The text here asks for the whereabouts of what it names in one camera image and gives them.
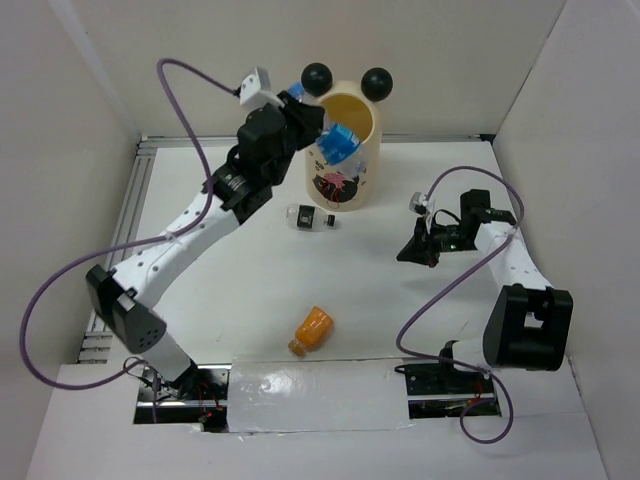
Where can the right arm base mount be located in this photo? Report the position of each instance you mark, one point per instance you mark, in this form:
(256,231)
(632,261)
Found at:
(435,390)

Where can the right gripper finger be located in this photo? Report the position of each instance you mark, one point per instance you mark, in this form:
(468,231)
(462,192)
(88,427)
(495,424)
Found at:
(419,250)
(422,234)

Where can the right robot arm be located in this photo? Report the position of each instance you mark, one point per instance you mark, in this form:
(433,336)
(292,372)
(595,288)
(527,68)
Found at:
(529,324)

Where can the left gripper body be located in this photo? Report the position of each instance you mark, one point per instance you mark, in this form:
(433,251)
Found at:
(291,126)

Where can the orange juice bottle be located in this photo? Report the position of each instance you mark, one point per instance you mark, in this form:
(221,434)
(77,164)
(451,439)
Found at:
(312,333)

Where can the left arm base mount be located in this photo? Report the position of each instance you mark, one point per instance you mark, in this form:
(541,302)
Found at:
(203,403)

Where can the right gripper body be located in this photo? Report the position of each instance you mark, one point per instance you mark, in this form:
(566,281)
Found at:
(449,239)

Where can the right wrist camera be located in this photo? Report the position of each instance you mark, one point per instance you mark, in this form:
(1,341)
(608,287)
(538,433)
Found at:
(421,204)

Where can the cream bin with black ears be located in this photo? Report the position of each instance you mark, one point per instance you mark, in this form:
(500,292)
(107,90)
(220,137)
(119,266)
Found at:
(333,191)

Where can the black label clear bottle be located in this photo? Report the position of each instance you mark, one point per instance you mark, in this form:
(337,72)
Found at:
(309,218)

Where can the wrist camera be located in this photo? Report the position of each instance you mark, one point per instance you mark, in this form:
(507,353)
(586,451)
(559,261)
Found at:
(255,89)
(421,204)

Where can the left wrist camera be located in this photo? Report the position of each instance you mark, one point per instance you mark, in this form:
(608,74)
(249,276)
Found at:
(255,89)

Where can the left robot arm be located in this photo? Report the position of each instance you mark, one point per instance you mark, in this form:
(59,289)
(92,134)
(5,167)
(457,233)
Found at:
(125,297)

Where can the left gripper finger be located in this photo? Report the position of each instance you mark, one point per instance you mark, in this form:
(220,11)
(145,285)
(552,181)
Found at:
(310,124)
(291,103)

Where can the aluminium frame rail left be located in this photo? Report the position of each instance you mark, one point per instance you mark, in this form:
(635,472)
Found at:
(98,339)

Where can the blue label bottle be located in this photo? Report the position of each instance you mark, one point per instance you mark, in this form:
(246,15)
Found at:
(339,149)

